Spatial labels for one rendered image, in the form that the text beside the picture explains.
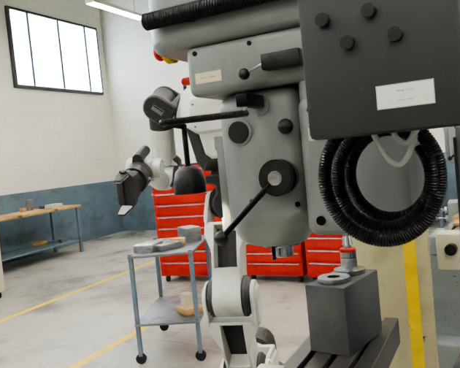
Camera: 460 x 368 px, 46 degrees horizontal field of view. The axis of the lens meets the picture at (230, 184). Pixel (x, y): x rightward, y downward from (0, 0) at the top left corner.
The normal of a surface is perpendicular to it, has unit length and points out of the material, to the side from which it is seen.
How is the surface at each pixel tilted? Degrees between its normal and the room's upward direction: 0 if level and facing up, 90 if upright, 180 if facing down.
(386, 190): 90
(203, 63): 90
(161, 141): 110
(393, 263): 90
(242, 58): 90
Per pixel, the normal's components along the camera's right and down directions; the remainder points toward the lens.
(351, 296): 0.78, -0.04
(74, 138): 0.89, -0.07
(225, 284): -0.25, -0.35
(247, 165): -0.44, 0.09
